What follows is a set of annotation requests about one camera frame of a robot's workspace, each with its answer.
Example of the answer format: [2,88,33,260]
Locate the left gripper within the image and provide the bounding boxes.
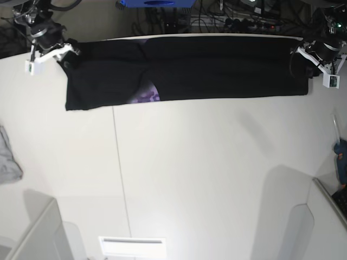
[305,39,343,62]

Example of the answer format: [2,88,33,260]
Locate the black keyboard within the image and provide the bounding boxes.
[332,187,347,218]

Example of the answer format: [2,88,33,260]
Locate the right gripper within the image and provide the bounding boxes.
[30,23,65,50]

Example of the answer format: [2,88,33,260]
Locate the white power strip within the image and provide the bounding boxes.
[189,15,281,33]

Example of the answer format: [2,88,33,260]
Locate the black T-shirt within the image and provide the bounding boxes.
[60,35,311,111]

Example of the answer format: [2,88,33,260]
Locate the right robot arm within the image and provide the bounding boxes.
[12,1,81,51]

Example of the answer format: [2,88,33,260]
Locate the grey cloth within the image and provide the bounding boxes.
[1,126,23,185]

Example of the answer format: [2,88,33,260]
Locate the blue glue gun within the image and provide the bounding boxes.
[333,138,346,187]

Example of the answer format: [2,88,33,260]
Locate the blue box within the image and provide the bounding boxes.
[118,0,196,8]

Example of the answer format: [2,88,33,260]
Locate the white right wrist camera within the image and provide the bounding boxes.
[25,43,81,75]

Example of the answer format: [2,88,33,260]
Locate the white paper label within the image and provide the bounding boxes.
[99,236,167,259]

